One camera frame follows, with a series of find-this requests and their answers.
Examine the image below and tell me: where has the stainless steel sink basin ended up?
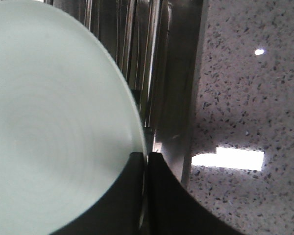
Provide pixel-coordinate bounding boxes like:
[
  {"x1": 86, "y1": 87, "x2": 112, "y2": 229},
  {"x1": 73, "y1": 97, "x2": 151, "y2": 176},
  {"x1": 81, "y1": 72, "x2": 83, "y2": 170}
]
[{"x1": 48, "y1": 0, "x2": 207, "y2": 185}]

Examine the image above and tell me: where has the light green round plate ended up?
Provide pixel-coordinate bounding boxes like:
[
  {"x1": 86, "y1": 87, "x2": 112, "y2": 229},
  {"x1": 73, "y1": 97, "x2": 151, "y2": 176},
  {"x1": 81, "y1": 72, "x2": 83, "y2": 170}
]
[{"x1": 0, "y1": 0, "x2": 147, "y2": 235}]

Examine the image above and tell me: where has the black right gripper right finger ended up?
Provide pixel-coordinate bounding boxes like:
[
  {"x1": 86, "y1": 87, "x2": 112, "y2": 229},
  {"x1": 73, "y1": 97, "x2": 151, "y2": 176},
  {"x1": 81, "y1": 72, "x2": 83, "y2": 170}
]
[{"x1": 148, "y1": 152, "x2": 241, "y2": 235}]

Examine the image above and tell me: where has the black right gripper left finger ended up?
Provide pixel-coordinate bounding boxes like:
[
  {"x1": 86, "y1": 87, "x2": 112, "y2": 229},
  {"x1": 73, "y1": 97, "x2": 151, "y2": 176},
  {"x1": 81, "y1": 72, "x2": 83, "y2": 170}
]
[{"x1": 53, "y1": 152, "x2": 145, "y2": 235}]

